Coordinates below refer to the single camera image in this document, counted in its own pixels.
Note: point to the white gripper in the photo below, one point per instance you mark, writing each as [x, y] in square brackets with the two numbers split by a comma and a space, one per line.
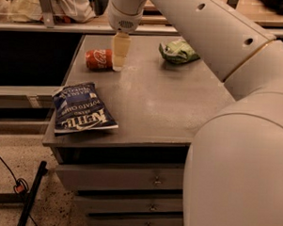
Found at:
[124, 22]

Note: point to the red coke can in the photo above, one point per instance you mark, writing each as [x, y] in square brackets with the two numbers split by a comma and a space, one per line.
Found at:
[99, 59]

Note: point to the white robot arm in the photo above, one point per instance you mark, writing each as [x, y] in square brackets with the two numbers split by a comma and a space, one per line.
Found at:
[233, 174]

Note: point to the green chip bag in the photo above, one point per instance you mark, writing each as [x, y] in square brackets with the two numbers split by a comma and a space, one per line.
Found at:
[178, 52]

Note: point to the white cloth on shelf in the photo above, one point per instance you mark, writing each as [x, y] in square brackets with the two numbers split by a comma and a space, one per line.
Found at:
[30, 11]

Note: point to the blue Kettle chips bag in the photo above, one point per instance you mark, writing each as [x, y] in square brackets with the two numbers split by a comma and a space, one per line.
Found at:
[78, 108]

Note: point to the grey drawer cabinet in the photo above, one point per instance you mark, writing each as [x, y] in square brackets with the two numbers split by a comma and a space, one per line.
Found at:
[158, 107]

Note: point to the top grey drawer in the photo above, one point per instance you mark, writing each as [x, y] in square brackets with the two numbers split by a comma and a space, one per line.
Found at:
[116, 177]

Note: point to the grey drawer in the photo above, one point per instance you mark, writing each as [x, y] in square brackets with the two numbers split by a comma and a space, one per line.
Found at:
[116, 177]
[167, 219]
[126, 203]

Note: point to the middle grey drawer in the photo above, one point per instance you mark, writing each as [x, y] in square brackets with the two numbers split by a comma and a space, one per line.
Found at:
[126, 203]

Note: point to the bottom grey drawer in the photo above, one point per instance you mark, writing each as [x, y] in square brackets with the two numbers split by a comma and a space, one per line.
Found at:
[167, 219]

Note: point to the black stand leg left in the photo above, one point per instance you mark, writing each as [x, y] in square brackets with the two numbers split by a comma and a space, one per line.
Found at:
[29, 200]

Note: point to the grey metal bracket left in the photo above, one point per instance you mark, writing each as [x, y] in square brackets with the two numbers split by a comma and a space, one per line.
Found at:
[47, 13]

